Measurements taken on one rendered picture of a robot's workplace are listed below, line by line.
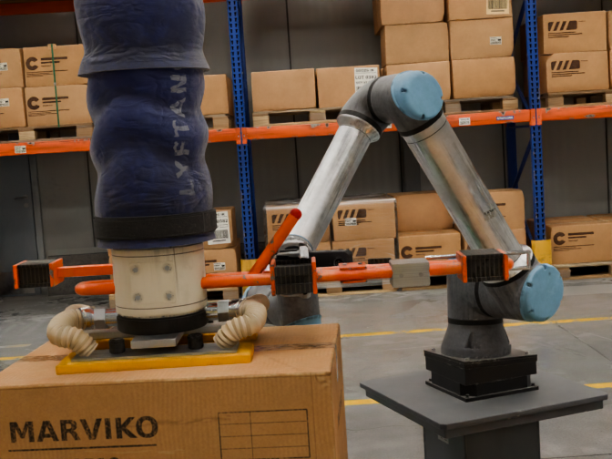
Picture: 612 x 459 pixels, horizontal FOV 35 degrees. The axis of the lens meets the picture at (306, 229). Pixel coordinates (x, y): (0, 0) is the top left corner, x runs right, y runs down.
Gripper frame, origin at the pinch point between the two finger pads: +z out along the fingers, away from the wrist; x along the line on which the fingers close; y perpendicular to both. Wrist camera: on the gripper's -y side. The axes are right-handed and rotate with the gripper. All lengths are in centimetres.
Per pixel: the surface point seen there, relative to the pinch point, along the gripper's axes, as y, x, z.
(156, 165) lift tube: 25.3, 22.4, 9.2
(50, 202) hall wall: 243, -24, -846
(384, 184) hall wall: -111, -28, -840
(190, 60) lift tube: 18.2, 40.3, 6.4
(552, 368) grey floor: -154, -121, -384
